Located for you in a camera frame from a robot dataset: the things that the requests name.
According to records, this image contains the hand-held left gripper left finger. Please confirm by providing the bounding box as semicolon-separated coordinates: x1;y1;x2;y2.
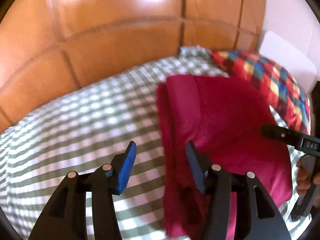
36;140;137;240

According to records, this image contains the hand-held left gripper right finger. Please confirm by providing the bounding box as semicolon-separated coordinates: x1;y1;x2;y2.
185;140;292;240

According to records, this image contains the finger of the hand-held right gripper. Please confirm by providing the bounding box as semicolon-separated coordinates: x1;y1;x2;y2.
311;80;320;102
260;124;304;147

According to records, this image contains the dark red garment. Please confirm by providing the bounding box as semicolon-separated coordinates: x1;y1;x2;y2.
155;75;293;240

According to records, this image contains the person's right hand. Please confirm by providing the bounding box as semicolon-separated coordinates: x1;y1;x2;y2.
296;159;313;196

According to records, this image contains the multicoloured plaid pillow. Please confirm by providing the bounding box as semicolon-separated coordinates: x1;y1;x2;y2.
211;50;311;136

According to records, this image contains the green checked bed sheet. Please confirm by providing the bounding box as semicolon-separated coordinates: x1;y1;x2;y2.
0;45;313;240

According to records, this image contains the wooden wardrobe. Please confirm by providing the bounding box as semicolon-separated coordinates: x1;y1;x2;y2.
0;0;268;133

